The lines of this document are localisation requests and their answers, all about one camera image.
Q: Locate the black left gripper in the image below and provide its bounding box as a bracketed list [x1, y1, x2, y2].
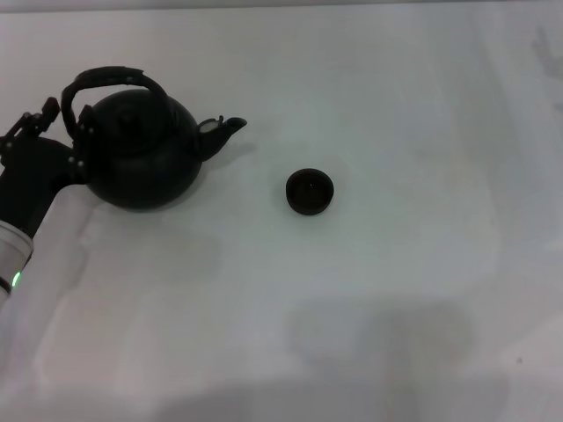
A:
[0, 96, 96, 242]

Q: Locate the small black teacup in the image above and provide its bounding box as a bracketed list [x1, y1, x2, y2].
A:
[285, 167, 335, 217]

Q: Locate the black round teapot with handle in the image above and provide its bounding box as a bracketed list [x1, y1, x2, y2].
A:
[60, 65, 248, 212]

